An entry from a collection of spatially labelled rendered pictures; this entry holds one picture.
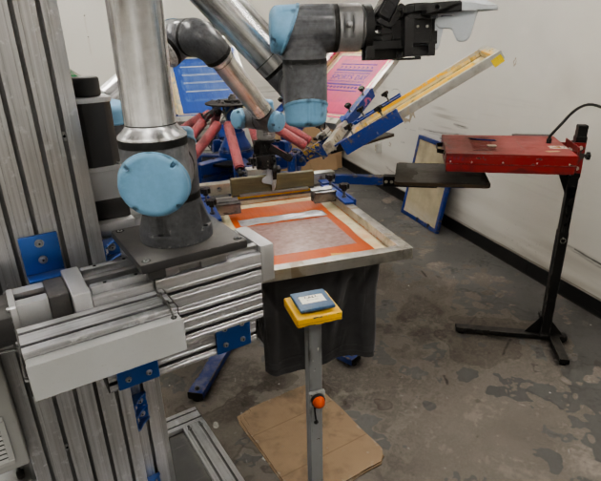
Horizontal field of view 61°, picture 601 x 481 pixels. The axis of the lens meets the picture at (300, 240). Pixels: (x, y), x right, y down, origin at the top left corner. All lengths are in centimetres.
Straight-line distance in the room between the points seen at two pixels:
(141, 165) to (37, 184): 34
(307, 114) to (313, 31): 13
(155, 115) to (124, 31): 13
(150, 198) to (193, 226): 19
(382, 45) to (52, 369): 76
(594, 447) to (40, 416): 213
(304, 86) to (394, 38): 17
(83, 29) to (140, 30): 522
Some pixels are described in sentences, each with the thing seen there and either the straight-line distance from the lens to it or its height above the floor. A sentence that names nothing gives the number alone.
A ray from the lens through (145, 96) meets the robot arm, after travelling 86.
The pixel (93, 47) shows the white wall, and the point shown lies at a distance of 607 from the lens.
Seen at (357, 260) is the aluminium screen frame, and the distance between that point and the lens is 161.
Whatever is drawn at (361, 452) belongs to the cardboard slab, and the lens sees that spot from 231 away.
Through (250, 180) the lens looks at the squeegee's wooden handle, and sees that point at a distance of 209.
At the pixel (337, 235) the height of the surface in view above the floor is 95.
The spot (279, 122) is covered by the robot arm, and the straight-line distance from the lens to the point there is 187.
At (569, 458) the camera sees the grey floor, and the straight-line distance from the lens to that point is 252.
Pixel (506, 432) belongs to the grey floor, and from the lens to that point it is 254.
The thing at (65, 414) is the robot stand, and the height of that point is 82.
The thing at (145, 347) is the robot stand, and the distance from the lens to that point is 97.
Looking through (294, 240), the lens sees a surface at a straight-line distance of 183.
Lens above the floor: 165
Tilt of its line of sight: 23 degrees down
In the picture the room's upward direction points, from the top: 2 degrees counter-clockwise
